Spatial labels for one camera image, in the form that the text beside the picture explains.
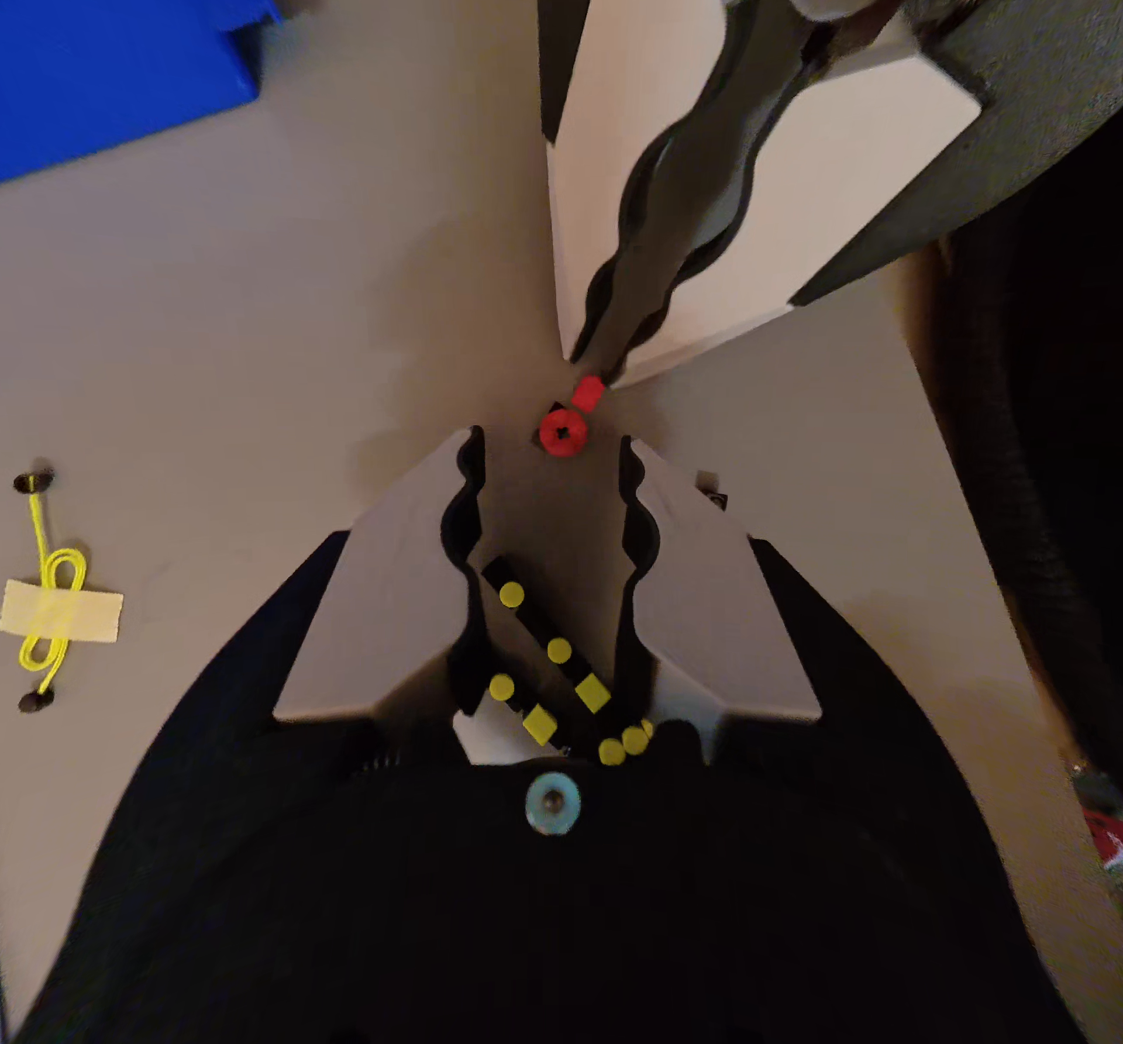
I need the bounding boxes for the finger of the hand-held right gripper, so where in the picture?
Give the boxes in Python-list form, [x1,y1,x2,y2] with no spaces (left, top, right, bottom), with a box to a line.
[609,0,982,389]
[546,0,769,361]

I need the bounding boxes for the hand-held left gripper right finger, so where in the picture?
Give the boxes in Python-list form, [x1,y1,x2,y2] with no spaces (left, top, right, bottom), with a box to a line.
[616,437,826,760]

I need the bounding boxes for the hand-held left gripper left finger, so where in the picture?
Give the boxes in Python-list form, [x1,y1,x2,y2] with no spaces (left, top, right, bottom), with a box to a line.
[272,425,488,742]

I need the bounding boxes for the black yellow lego spider model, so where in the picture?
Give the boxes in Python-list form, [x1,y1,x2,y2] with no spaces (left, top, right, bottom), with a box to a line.
[479,554,657,769]

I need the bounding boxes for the red round lego piece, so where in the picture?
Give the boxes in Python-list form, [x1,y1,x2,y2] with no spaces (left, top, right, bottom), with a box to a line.
[537,402,589,459]

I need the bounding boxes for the person's dark knit sweater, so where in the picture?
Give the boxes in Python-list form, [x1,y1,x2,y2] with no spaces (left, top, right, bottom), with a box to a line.
[930,109,1123,764]

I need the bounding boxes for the blue plastic bin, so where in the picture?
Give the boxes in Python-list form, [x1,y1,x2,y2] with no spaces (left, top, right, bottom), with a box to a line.
[0,0,284,185]

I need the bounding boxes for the yellow elastic cord with tape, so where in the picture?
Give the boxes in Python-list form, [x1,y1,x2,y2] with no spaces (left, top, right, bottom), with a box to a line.
[0,467,126,716]

